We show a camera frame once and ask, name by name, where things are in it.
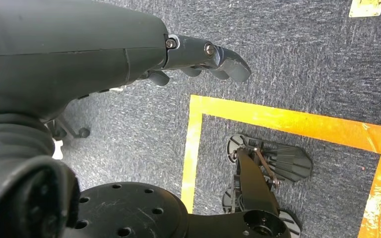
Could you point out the robot left hand grey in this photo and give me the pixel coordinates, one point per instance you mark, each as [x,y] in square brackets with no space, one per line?
[62,49]

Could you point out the black caster leg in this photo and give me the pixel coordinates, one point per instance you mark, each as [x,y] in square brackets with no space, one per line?
[83,132]

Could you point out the black robot leg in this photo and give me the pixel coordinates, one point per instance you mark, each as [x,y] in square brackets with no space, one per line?
[128,213]

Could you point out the yellow floor tape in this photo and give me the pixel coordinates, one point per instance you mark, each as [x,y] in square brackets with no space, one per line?
[276,118]

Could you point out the black robot foot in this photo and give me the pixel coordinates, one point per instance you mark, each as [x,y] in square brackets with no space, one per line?
[289,162]

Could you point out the pale yellow floor sticker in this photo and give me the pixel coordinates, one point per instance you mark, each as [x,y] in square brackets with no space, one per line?
[366,7]

